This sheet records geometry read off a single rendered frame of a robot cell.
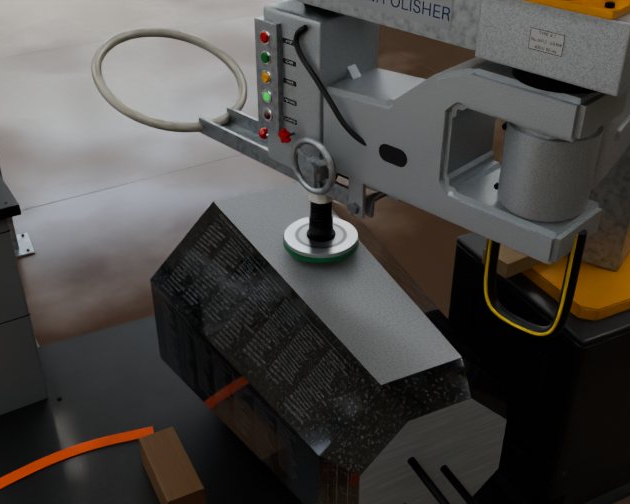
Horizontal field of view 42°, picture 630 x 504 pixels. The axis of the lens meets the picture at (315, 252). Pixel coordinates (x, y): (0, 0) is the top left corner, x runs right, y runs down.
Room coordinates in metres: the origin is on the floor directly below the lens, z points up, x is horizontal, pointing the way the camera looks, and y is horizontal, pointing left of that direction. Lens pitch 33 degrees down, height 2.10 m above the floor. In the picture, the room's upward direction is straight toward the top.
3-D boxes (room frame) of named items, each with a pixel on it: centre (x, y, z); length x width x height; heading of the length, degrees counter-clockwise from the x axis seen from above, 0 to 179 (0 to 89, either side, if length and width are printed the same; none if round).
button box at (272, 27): (1.97, 0.11, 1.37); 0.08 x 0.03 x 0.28; 46
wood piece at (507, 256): (2.01, -0.60, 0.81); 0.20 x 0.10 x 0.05; 124
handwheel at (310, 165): (1.83, -0.02, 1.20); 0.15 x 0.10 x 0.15; 46
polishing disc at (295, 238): (2.00, -0.02, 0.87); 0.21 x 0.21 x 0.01
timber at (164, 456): (1.82, 0.46, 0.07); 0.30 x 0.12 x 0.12; 27
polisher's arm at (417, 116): (1.71, -0.29, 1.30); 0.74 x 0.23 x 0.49; 46
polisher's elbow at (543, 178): (1.54, -0.49, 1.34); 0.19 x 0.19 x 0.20
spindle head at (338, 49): (1.94, -0.07, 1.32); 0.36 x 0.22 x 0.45; 46
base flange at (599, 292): (2.08, -0.85, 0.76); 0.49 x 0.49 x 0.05; 26
